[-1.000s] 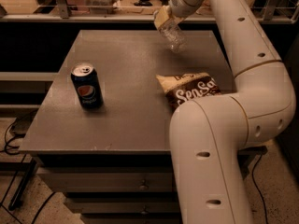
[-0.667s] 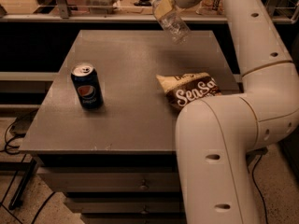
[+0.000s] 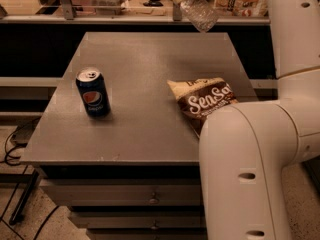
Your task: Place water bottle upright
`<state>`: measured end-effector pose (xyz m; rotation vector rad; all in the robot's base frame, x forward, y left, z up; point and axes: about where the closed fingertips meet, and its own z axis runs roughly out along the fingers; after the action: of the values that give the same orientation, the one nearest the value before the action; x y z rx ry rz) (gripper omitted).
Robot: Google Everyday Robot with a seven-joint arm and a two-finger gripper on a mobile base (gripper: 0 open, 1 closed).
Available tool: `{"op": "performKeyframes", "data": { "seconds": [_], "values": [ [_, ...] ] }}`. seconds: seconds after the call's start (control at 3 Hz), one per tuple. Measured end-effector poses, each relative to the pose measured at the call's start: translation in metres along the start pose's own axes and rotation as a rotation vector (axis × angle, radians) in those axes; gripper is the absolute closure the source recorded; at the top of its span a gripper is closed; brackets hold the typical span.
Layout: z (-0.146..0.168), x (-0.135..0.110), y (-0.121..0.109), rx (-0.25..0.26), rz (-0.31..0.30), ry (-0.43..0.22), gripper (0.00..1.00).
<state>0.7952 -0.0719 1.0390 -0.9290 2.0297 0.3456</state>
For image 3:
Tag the Sea Salt chips bag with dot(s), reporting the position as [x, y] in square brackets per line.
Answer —
[197, 99]

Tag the grey metal shelf rail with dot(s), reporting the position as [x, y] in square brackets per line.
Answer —
[81, 12]

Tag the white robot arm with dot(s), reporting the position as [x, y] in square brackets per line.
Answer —
[245, 146]

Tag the clear plastic water bottle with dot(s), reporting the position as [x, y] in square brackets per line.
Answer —
[200, 13]

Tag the grey drawer cabinet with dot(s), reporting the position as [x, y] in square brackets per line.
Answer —
[133, 174]

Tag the colourful snack bag on shelf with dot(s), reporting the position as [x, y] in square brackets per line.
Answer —
[241, 8]

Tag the blue Pepsi soda can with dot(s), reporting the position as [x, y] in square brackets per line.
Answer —
[91, 87]

